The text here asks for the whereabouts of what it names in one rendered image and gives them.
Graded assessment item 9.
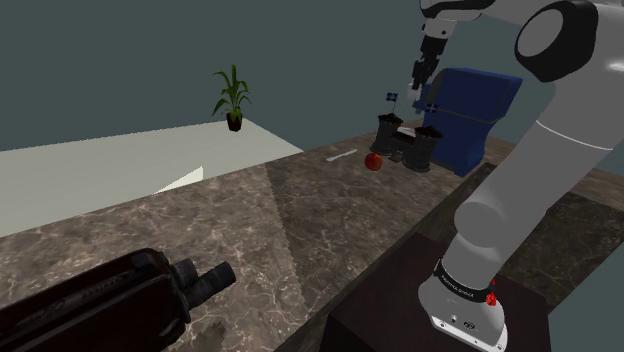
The dark red camera with lenses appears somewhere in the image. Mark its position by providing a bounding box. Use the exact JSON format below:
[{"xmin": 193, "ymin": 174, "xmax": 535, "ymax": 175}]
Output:
[{"xmin": 0, "ymin": 247, "xmax": 238, "ymax": 352}]

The green potted plant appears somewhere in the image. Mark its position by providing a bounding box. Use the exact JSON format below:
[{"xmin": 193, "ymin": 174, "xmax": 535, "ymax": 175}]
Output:
[{"xmin": 210, "ymin": 64, "xmax": 254, "ymax": 133}]

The dark robot stand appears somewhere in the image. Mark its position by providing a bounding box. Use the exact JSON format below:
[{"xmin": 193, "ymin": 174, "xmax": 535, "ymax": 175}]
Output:
[{"xmin": 319, "ymin": 232, "xmax": 554, "ymax": 352}]

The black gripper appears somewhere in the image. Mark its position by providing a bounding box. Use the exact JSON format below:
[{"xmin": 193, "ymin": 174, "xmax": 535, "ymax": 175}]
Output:
[{"xmin": 411, "ymin": 34, "xmax": 448, "ymax": 94}]

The white table knife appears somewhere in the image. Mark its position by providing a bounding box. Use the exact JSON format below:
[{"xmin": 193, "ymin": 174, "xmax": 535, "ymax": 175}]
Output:
[{"xmin": 325, "ymin": 148, "xmax": 359, "ymax": 163}]

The black toy castle with flags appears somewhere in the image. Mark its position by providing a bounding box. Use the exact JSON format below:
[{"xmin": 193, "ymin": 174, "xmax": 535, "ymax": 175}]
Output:
[{"xmin": 369, "ymin": 91, "xmax": 445, "ymax": 173}]

